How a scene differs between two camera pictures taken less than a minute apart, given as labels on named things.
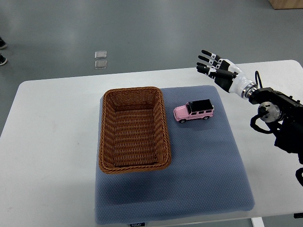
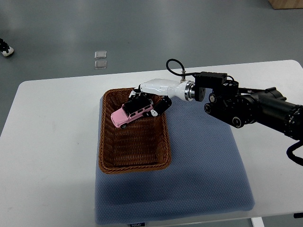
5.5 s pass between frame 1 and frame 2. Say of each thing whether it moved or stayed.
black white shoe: moved
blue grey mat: stayed
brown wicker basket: stayed
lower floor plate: stayed
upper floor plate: stayed
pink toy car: moved
